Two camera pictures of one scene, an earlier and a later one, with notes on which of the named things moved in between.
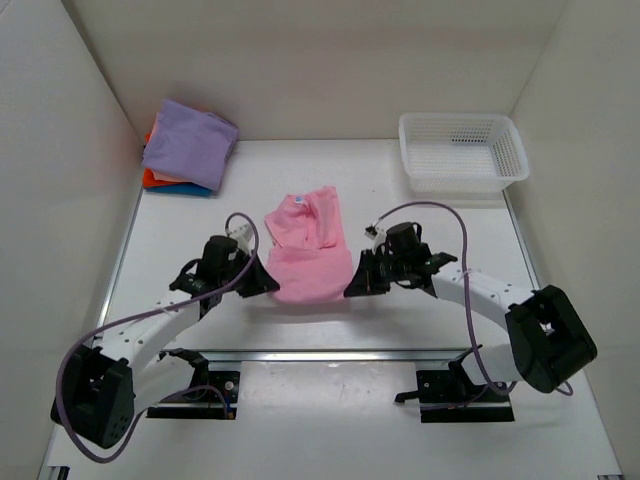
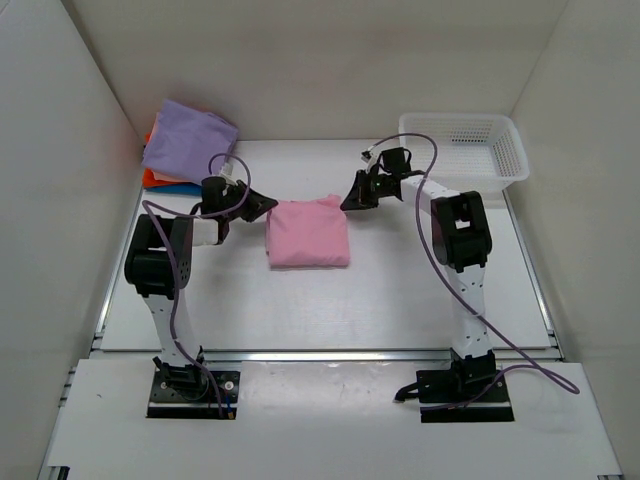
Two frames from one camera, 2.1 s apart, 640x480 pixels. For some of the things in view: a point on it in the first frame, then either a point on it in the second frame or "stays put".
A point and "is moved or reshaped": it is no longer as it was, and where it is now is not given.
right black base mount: x=443 y=397 stays put
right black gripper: x=364 y=281 -> x=358 y=198
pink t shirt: x=307 y=255 is moved or reshaped
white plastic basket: x=450 y=153 stays put
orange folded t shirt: x=149 y=179 stays put
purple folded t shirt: x=189 y=145 stays put
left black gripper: x=262 y=282 -> x=258 y=205
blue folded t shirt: x=186 y=189 stays put
